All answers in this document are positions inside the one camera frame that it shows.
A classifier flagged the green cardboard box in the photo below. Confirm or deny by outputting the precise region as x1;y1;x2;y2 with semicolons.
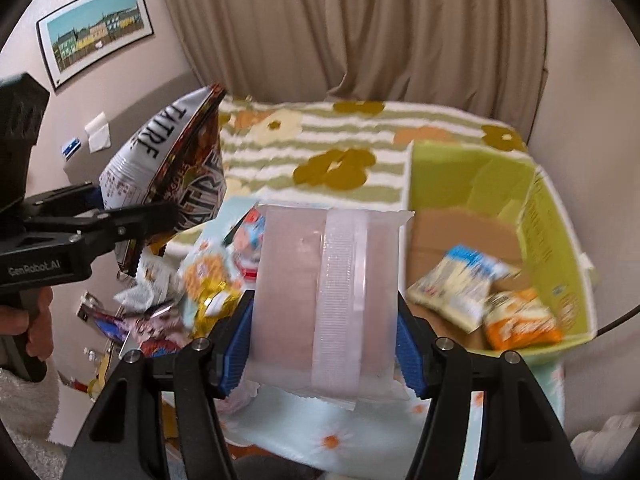
402;140;601;366

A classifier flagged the translucent pink snack packet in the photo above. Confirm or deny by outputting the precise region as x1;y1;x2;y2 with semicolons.
247;203;416;408

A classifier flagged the striped floral pillow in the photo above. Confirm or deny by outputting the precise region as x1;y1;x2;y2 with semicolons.
217;95;531;211

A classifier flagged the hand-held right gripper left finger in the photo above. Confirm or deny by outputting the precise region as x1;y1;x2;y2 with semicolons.
62;289;257;480

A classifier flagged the orange snack packet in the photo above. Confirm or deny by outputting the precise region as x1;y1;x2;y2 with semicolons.
482;290;563;352

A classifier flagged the black cable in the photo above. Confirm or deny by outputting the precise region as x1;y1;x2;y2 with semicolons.
595;302;640;336

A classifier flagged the black and white chip bag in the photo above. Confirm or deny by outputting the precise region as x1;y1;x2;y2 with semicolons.
99;85;228;278

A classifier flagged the white and blue snack packet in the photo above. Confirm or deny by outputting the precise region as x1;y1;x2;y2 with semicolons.
406;245;523;333

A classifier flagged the pile of colourful snack packets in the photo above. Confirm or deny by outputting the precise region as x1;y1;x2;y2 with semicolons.
75;205;266;361

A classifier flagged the beige curtain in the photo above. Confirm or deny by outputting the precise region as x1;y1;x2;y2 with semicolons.
152;0;548;106

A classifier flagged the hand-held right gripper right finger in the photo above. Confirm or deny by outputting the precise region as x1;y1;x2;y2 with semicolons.
396;294;585;480

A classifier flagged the framed wall picture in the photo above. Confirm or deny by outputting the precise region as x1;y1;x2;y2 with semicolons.
36;0;155;92

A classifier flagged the person's left hand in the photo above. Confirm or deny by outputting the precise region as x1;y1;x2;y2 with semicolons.
0;287;55;362

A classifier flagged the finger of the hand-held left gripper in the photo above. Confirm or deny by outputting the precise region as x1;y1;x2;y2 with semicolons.
24;182;104;219
27;201;180;261

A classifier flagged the white wall socket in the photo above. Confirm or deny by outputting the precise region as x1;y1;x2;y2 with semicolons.
85;112;112;152

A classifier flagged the white cloth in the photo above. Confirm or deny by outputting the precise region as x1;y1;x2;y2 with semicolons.
570;412;636;476

